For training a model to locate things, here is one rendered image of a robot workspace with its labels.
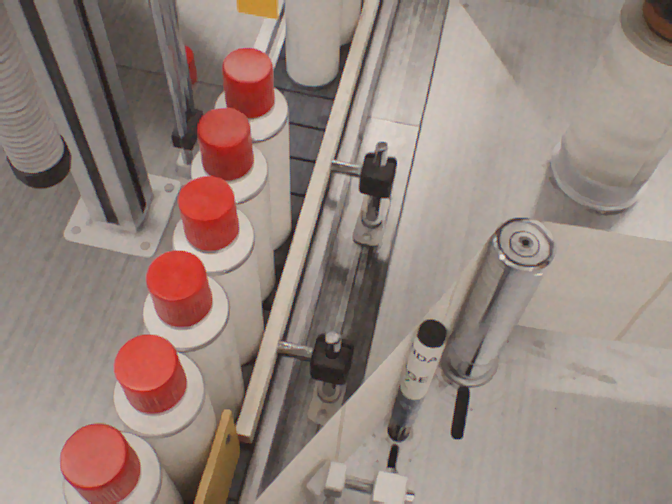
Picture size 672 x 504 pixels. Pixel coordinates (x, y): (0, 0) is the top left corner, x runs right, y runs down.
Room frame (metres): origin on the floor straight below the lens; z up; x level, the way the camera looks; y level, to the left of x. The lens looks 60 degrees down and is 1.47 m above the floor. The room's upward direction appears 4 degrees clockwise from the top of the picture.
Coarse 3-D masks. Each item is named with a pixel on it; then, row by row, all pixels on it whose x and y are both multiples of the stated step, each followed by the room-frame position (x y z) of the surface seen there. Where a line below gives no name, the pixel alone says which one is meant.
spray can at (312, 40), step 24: (288, 0) 0.53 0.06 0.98; (312, 0) 0.52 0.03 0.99; (336, 0) 0.53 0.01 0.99; (288, 24) 0.53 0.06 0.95; (312, 24) 0.52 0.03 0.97; (336, 24) 0.53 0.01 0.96; (288, 48) 0.53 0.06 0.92; (312, 48) 0.52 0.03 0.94; (336, 48) 0.53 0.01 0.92; (288, 72) 0.53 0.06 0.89; (312, 72) 0.52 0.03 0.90; (336, 72) 0.53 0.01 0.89
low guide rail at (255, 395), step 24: (360, 24) 0.57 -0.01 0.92; (360, 48) 0.54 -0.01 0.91; (336, 96) 0.48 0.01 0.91; (336, 120) 0.45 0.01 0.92; (336, 144) 0.43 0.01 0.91; (312, 192) 0.37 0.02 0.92; (312, 216) 0.35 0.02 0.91; (288, 264) 0.30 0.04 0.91; (288, 288) 0.28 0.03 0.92; (288, 312) 0.27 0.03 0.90; (264, 336) 0.24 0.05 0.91; (264, 360) 0.22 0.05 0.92; (264, 384) 0.20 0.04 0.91; (240, 432) 0.17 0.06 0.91
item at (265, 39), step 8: (280, 0) 0.55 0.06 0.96; (280, 8) 0.54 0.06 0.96; (280, 16) 0.53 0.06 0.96; (264, 24) 0.52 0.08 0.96; (272, 24) 0.52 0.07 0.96; (280, 24) 0.53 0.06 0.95; (264, 32) 0.51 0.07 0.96; (272, 32) 0.51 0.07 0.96; (256, 40) 0.50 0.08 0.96; (264, 40) 0.50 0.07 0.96; (272, 40) 0.50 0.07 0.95; (256, 48) 0.49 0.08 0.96; (264, 48) 0.49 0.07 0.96
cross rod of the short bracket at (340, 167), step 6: (336, 162) 0.41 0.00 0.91; (342, 162) 0.41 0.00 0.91; (348, 162) 0.41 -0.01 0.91; (330, 168) 0.41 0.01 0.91; (336, 168) 0.41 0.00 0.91; (342, 168) 0.40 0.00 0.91; (348, 168) 0.40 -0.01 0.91; (354, 168) 0.41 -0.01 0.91; (360, 168) 0.41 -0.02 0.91; (342, 174) 0.40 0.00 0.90; (348, 174) 0.40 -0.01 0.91; (354, 174) 0.40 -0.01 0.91
